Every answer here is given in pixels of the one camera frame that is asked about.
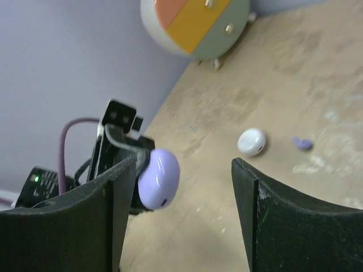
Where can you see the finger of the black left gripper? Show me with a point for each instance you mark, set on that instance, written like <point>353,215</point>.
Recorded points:
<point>137,206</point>
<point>113,146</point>

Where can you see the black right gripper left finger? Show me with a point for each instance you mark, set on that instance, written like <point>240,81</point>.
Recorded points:
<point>81,230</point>

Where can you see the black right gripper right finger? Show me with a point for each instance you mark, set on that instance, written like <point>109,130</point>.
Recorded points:
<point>286,230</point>

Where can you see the purple charging case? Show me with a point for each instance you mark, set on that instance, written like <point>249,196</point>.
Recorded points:
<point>158,184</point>

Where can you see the white charging case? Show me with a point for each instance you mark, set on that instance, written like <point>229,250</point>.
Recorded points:
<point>251,142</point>

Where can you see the purple earbud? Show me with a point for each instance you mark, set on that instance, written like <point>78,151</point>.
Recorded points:
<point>302,144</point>

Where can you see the white cylinder orange face fixture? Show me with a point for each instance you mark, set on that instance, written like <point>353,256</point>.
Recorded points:
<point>202,30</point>

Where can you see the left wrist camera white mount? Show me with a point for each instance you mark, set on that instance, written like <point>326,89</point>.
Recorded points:
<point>122,116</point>

